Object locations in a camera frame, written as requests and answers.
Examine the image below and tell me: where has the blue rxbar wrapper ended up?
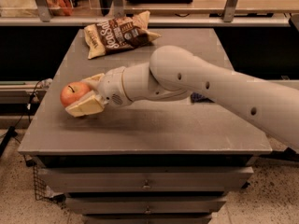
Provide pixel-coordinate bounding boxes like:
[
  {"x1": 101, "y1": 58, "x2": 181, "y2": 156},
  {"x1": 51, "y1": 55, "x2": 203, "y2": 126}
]
[{"x1": 191, "y1": 92, "x2": 212, "y2": 103}]

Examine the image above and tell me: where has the metal shelf rack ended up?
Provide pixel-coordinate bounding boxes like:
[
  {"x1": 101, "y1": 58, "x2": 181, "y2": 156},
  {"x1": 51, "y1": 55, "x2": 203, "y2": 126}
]
[{"x1": 0, "y1": 0, "x2": 299, "y2": 27}]

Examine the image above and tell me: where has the red apple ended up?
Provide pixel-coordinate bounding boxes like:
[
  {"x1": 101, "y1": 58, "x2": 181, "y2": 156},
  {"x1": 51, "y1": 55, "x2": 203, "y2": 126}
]
[{"x1": 60, "y1": 81, "x2": 91, "y2": 107}]

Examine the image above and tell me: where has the brown sea salt chip bag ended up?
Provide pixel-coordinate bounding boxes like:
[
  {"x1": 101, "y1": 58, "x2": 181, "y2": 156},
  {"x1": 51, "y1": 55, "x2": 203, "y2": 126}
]
[{"x1": 84, "y1": 11, "x2": 161, "y2": 59}]

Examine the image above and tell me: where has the orange bag on shelf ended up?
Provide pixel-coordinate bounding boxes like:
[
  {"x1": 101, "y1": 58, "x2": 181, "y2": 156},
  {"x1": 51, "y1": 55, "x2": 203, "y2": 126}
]
[{"x1": 46, "y1": 0, "x2": 72, "y2": 16}]

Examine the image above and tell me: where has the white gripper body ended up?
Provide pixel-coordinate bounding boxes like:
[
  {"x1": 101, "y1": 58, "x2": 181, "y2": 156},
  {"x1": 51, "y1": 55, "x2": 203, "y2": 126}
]
[{"x1": 97, "y1": 66, "x2": 132, "y2": 107}]

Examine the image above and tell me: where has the grey drawer cabinet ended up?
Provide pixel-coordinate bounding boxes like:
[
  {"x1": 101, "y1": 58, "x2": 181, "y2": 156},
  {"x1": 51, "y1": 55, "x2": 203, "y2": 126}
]
[{"x1": 20, "y1": 34, "x2": 271, "y2": 224}]

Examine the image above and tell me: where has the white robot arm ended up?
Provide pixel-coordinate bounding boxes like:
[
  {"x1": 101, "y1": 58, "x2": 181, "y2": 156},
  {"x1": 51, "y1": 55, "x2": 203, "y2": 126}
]
[{"x1": 61, "y1": 46, "x2": 299, "y2": 149}]

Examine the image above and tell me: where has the black cable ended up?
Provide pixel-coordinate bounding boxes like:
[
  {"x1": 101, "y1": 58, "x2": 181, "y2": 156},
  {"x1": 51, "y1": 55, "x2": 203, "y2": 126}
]
[{"x1": 0, "y1": 79, "x2": 45, "y2": 157}]

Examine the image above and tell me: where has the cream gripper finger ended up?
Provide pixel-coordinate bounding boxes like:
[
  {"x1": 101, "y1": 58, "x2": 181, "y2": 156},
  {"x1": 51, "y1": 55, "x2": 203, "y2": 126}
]
[
  {"x1": 65, "y1": 91, "x2": 106, "y2": 117},
  {"x1": 82, "y1": 73, "x2": 105, "y2": 90}
]

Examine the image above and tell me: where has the wire mesh basket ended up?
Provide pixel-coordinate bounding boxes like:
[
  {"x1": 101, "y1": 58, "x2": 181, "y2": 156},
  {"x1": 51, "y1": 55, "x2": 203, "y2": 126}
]
[{"x1": 33, "y1": 165, "x2": 57, "y2": 202}]

